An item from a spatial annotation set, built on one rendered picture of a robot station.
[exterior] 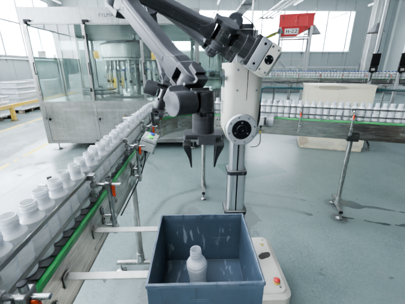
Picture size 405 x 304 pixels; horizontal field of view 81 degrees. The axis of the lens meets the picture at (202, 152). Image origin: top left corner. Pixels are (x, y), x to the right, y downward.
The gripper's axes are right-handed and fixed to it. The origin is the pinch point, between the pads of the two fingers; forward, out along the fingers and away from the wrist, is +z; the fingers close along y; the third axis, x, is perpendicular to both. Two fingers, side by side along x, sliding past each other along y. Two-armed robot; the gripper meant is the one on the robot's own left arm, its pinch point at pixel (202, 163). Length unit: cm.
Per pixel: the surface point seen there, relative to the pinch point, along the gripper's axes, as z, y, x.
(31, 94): 57, -571, 819
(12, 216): 6.4, -42.9, -14.8
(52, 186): 7.3, -43.3, 1.9
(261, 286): 29.0, 15.0, -14.4
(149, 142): 12, -26, 63
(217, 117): 23, 24, 194
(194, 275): 40.4, -2.5, 0.7
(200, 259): 35.6, -0.3, 2.5
